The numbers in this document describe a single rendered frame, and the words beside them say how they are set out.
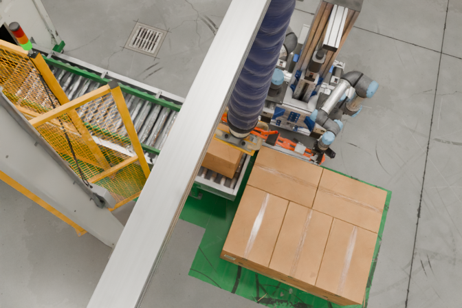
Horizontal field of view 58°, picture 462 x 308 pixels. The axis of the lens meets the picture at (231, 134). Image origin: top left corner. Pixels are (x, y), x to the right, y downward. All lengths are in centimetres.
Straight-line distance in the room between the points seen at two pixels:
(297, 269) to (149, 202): 267
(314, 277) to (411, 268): 123
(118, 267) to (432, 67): 490
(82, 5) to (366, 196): 382
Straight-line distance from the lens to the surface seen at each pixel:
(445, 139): 515
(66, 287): 426
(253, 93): 243
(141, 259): 105
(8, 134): 152
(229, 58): 123
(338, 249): 374
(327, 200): 380
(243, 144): 311
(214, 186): 362
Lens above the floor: 408
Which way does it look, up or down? 67 degrees down
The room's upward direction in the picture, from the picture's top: 10 degrees clockwise
